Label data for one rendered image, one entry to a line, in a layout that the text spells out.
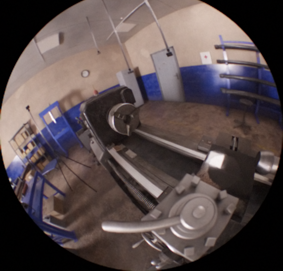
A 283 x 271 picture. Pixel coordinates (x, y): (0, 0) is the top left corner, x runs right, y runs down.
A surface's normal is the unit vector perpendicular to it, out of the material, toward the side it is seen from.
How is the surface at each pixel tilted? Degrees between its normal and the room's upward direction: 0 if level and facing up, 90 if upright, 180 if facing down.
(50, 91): 90
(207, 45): 90
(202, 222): 0
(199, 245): 0
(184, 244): 0
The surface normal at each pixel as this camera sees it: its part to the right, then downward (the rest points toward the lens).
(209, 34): -0.72, 0.54
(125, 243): -0.30, -0.81
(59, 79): 0.62, 0.22
